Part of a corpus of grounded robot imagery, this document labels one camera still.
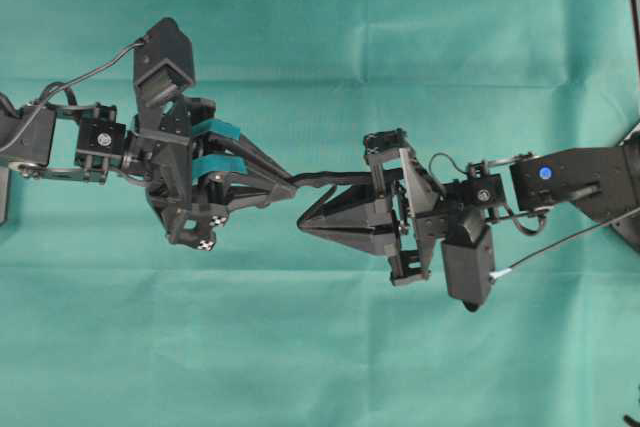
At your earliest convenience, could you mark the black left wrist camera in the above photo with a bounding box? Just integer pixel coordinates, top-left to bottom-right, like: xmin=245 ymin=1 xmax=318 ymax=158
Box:
xmin=133 ymin=17 xmax=196 ymax=125

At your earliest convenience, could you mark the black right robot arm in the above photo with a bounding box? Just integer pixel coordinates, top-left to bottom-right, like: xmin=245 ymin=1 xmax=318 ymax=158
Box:
xmin=297 ymin=129 xmax=639 ymax=304

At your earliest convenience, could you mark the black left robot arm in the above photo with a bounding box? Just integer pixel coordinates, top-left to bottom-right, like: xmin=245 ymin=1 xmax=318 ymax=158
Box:
xmin=1 ymin=95 xmax=297 ymax=251

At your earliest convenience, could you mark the black left camera cable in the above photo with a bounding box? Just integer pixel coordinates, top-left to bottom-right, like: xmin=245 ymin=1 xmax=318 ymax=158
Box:
xmin=0 ymin=39 xmax=149 ymax=153

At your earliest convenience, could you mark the green table cloth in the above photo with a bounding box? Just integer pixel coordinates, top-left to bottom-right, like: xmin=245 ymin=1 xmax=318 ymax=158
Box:
xmin=1 ymin=0 xmax=639 ymax=426

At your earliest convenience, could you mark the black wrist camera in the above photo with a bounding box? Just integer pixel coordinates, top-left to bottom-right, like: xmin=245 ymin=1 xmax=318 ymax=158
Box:
xmin=441 ymin=208 xmax=495 ymax=312
xmin=133 ymin=17 xmax=196 ymax=125

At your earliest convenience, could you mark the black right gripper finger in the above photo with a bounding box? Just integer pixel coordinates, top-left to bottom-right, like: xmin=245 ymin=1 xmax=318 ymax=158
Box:
xmin=299 ymin=226 xmax=400 ymax=257
xmin=297 ymin=183 xmax=398 ymax=231

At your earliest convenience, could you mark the black velcro strap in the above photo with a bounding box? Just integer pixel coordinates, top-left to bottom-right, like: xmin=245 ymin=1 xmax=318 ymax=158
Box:
xmin=287 ymin=169 xmax=374 ymax=188

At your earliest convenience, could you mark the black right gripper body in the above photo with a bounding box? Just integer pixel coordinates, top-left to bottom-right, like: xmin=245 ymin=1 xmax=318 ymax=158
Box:
xmin=363 ymin=129 xmax=493 ymax=286

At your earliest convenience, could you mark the black right camera cable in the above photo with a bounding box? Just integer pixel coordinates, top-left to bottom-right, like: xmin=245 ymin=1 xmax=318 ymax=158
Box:
xmin=429 ymin=151 xmax=640 ymax=282

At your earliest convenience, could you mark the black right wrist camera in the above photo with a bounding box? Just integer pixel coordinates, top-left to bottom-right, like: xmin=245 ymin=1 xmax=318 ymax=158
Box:
xmin=441 ymin=208 xmax=495 ymax=312

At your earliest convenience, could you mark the black camera cable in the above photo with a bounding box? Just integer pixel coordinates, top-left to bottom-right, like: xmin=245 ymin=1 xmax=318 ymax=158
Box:
xmin=429 ymin=151 xmax=640 ymax=282
xmin=0 ymin=39 xmax=149 ymax=153

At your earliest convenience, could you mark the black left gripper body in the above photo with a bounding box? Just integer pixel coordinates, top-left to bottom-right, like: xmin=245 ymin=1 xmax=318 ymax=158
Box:
xmin=119 ymin=95 xmax=216 ymax=251

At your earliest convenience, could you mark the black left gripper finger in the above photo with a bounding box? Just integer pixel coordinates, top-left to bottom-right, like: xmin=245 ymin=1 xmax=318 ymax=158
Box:
xmin=192 ymin=155 xmax=296 ymax=212
xmin=189 ymin=119 xmax=296 ymax=188

